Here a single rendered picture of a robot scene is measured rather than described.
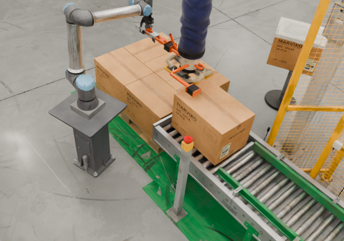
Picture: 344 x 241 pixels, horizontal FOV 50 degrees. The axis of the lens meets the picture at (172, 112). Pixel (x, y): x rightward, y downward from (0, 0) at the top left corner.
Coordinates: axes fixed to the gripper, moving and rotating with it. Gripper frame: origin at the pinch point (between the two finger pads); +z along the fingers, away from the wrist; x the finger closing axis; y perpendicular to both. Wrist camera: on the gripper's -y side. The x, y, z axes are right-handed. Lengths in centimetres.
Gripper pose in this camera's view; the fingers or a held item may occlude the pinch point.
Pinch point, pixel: (145, 29)
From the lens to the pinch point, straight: 350.5
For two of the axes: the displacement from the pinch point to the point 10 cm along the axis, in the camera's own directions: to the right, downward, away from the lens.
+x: 7.5, -4.2, 5.1
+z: -0.7, 7.2, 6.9
